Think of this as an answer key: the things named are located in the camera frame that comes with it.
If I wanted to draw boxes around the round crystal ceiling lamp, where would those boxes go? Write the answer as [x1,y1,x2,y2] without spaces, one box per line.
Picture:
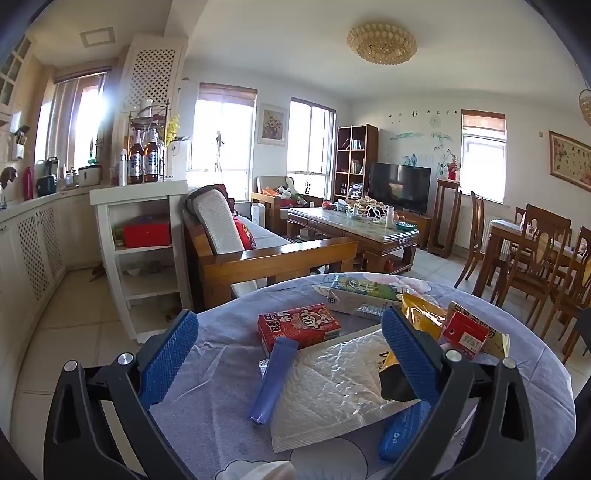
[346,22,417,64]

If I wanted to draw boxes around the black yellow wrapper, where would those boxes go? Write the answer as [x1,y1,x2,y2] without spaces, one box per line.
[378,348,419,402]

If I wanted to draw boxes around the wooden armchair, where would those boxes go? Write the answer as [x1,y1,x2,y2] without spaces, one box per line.
[250,175,324,232]

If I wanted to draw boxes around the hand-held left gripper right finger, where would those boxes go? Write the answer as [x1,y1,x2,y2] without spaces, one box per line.
[381,305,539,480]

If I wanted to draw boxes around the small red white carton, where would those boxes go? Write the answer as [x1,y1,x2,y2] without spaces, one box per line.
[441,310,490,358]

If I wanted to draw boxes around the red drink carton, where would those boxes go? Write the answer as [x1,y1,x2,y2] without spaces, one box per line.
[257,303,342,357]

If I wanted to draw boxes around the red cushion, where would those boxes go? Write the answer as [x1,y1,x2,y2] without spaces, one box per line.
[233,217,257,251]

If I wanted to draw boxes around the white open shelf cabinet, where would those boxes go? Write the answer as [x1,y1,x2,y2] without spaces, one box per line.
[89,180,190,344]

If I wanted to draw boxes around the white radiator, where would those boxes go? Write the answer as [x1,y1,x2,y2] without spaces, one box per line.
[455,205,513,254]

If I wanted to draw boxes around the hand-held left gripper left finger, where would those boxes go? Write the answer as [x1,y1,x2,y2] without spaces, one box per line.
[44,309,200,480]

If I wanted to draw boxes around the stuffed toy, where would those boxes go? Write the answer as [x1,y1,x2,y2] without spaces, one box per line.
[276,178,308,206]

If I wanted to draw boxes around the blue tube packet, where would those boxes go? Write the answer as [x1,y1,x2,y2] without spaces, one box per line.
[249,336,298,425]

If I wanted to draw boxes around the wooden bookshelf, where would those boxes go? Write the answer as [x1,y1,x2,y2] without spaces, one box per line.
[333,124,379,201]

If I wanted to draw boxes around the wooden marble-top coffee table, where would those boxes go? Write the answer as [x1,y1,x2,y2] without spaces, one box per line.
[286,206,420,275]

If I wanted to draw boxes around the framed sunflower painting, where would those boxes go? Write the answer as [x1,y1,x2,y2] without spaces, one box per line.
[256,102,288,147]

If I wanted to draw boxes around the brown beer bottle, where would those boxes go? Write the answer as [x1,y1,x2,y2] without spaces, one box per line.
[143,126,161,183]
[128,127,145,185]

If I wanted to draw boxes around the tall wooden plant stand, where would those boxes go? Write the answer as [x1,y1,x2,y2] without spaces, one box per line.
[427,178,463,258]

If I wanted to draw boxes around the wooden sofa grey cushions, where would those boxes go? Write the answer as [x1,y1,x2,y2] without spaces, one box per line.
[183,185,359,311]

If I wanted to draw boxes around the wooden dining table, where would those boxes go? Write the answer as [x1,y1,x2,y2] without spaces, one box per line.
[485,219,591,296]

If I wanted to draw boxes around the green and white box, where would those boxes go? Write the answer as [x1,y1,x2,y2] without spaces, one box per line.
[311,274,404,319]

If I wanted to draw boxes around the wooden television stand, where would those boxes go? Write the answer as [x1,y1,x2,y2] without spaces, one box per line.
[397,210,433,250]

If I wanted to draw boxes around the white lattice column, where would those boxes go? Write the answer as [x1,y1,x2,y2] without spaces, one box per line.
[121,34,186,181]

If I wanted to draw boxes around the framed floral embroidery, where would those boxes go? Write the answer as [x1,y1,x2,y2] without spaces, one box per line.
[548,130,591,193]

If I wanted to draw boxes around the black kettle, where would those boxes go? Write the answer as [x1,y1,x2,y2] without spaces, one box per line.
[36,157,60,197]

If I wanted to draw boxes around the flat screen television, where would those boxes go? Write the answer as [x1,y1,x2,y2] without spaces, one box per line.
[368,162,432,215]

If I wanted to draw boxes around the blue flat packet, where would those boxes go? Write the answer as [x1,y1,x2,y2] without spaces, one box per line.
[379,399,432,464]

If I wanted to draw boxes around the purple floral tablecloth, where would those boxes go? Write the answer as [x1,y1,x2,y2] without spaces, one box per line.
[150,272,578,480]

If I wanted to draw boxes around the cream lattice kitchen cabinets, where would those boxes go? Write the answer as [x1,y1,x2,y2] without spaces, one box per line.
[0,185,102,333]

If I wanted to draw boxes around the silver bubble mailer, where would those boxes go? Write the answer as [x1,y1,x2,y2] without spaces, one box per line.
[259,323,421,454]

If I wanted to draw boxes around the yellow snack bag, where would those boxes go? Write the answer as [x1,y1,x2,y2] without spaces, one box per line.
[401,293,511,361]

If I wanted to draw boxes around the red box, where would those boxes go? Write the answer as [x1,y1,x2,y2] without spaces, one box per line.
[122,220,172,249]

